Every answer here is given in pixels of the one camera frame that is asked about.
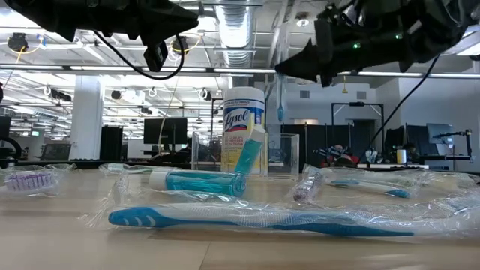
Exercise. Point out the black metal stand frame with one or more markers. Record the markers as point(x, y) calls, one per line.
point(356, 104)

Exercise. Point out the black desk monitor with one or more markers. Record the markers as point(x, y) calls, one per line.
point(165, 131)

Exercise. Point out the Lysol wipes canister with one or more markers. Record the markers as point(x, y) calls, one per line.
point(242, 116)

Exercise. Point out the orange white toothbrush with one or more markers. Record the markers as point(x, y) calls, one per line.
point(360, 173)

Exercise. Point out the blue white toothbrush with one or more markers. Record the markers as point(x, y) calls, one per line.
point(280, 108)
point(397, 193)
point(135, 218)

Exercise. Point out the black cabinet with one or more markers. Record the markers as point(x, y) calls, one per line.
point(111, 144)

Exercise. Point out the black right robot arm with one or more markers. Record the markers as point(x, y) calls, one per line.
point(412, 33)

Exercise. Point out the grey desk monitor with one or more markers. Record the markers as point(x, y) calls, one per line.
point(439, 133)

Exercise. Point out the silver ceiling duct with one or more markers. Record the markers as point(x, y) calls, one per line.
point(236, 33)

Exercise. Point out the white pillar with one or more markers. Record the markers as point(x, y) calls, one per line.
point(86, 120)

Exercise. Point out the purple white toothbrush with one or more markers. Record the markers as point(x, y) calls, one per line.
point(28, 182)
point(305, 191)

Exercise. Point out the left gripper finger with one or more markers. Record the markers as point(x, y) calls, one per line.
point(178, 15)
point(176, 29)

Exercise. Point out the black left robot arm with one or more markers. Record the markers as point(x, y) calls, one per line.
point(56, 15)

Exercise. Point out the black partition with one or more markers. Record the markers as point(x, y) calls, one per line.
point(318, 142)

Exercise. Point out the long ceiling light strip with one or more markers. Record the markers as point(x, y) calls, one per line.
point(112, 68)

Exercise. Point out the white cup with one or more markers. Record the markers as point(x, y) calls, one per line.
point(401, 156)

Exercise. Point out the red black device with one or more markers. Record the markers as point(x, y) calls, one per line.
point(343, 160)

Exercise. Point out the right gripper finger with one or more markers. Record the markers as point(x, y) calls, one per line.
point(303, 56)
point(307, 72)

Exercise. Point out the green white toothbrush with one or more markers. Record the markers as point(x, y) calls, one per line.
point(123, 168)
point(431, 178)

